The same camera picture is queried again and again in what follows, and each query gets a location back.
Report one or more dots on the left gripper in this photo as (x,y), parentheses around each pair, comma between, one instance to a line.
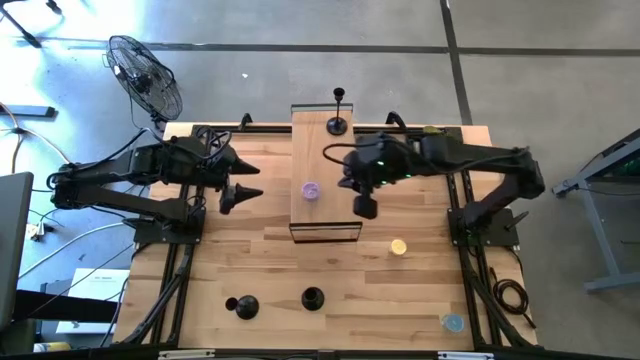
(205,162)

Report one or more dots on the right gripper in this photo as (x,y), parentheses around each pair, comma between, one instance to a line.
(382,160)

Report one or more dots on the purple candle jar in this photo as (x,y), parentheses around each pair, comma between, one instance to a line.
(310,191)

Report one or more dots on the yellow candle jar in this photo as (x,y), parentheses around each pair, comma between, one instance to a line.
(398,247)

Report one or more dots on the black metal candlestick holder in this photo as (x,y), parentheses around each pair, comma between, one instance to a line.
(312,299)
(246,307)
(337,126)

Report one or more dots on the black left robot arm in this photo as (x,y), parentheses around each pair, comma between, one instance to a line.
(130,201)

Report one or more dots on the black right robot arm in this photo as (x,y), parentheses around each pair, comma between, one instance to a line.
(500,197)

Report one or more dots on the blue candle jar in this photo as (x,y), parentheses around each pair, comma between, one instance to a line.
(453,323)

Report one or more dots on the black floor fan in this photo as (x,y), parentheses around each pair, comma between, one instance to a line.
(145,80)

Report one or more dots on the white cardboard box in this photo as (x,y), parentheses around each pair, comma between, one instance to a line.
(102,285)

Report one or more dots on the white power plug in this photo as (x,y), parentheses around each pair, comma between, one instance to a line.
(36,231)

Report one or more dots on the black floor bar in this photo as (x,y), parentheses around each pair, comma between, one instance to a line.
(30,111)

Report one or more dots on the grey panel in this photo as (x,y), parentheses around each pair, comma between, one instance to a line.
(15,240)

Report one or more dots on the yellow object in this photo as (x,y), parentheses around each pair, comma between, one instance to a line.
(52,347)

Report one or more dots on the black tripod leg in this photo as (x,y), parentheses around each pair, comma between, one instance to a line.
(30,39)

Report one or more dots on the wooden shelf black metal frame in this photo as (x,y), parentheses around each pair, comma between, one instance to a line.
(325,155)

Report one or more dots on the black table frame rails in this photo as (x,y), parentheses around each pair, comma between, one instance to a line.
(280,356)

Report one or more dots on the grey metal desk frame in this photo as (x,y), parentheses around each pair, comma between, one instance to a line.
(600,227)

